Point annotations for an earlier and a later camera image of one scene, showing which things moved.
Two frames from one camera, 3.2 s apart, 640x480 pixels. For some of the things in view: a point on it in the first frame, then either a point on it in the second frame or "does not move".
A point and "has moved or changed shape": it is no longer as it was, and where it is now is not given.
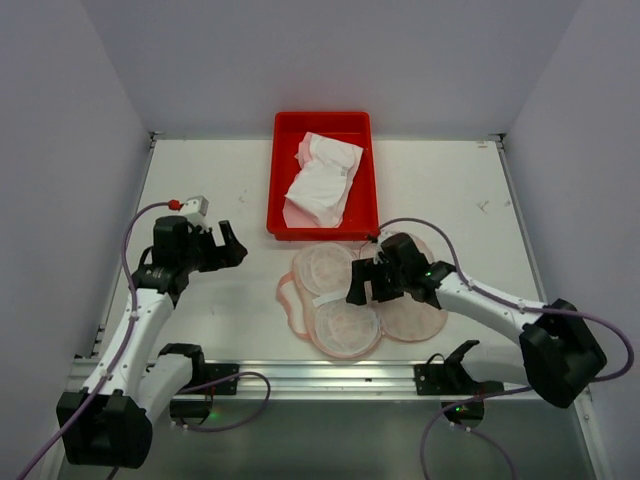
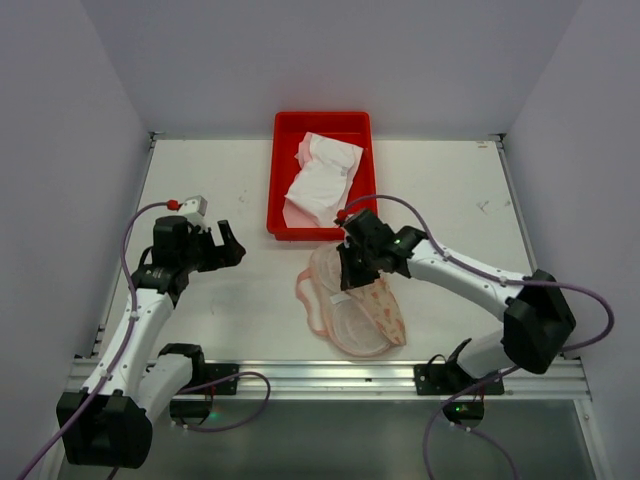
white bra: [322, 184] does not move
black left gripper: [211, 247] does not move
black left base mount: [199, 409] does not move
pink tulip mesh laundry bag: [313, 299] has moved or changed shape
